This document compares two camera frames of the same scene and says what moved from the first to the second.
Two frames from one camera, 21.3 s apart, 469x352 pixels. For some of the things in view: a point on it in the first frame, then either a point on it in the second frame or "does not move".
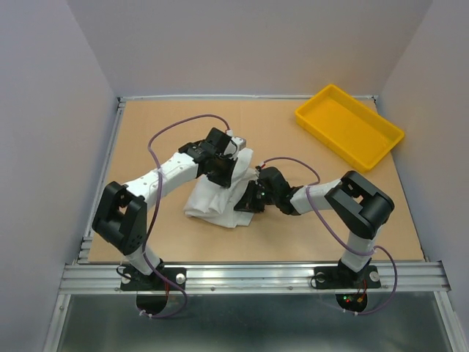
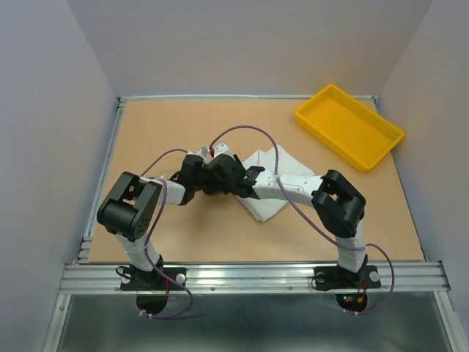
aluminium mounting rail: (257, 278) does not move
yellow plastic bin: (356, 133) does not move
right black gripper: (248, 202) → (222, 184)
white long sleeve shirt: (215, 204) → (264, 209)
